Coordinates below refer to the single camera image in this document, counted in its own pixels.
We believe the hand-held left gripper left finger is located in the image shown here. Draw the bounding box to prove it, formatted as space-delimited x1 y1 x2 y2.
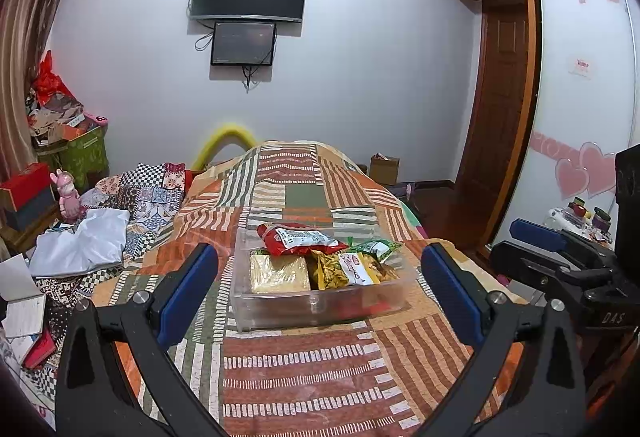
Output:
55 243 226 437

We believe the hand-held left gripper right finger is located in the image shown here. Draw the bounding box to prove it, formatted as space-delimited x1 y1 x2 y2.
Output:
415 242 588 437

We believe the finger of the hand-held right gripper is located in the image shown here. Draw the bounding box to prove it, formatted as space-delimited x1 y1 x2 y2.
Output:
489 240 602 299
510 218 619 264

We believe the orange biscuit packet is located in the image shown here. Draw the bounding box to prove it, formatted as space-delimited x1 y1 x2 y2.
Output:
248 253 312 294

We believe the red snack packet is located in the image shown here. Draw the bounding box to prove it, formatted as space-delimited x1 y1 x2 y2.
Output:
256 223 349 259

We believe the clear plastic container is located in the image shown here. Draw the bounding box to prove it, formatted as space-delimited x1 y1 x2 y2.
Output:
230 226 419 333

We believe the white small appliance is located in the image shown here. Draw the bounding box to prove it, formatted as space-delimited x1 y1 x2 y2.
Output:
544 207 576 231

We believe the group of small jars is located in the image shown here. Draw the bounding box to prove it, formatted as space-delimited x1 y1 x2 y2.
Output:
567 198 615 234

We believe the green snack packet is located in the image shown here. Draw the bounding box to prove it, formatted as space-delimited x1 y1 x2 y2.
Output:
347 238 404 264

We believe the checkered patterned quilt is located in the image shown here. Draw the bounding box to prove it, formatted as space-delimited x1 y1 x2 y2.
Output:
30 162 189 318

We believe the yellow chips packet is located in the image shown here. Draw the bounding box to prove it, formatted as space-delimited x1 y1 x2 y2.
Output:
337 252 396 287

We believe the pale blue cloth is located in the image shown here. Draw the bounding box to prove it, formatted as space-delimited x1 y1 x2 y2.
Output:
30 208 132 279

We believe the wooden door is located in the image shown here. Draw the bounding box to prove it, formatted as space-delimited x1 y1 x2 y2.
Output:
456 0 537 239

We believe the yellow snack packet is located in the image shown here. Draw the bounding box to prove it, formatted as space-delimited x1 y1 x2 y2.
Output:
309 251 351 291

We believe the brown cardboard box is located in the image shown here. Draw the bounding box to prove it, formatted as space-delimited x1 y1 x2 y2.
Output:
369 153 401 188

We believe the striped patchwork blanket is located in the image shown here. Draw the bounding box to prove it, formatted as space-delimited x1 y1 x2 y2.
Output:
85 140 531 437

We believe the pink bunny toy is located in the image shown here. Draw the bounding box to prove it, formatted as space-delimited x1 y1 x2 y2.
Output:
50 169 84 221

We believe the yellow foam tube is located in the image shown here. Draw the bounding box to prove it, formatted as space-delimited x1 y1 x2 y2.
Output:
192 123 261 170

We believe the red book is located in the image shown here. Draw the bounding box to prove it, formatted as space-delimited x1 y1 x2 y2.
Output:
22 329 57 371

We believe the lined notebook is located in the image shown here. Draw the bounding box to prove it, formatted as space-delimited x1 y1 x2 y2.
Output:
2 294 49 341

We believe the wardrobe with white sliding door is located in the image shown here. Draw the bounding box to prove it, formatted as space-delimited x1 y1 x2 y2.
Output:
427 0 640 264

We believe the green storage box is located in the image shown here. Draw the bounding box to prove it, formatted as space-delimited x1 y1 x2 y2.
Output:
37 124 110 188

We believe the grey box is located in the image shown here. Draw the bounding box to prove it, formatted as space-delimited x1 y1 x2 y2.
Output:
5 189 57 234

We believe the red flat box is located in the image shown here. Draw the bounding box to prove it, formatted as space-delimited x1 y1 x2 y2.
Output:
0 163 54 212

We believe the pile of papers and bags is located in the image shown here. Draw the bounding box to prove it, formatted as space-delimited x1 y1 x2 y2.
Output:
27 87 108 148

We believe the red plastic bag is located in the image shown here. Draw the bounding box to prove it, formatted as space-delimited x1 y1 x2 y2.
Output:
34 51 74 104

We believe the brown pink curtain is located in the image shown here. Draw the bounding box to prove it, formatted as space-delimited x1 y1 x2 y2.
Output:
0 0 96 198

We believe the black hanging cable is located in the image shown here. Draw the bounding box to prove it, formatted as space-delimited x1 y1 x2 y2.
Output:
242 64 262 94

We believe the small black wall monitor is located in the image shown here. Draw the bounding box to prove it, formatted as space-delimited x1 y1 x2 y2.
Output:
210 20 278 68

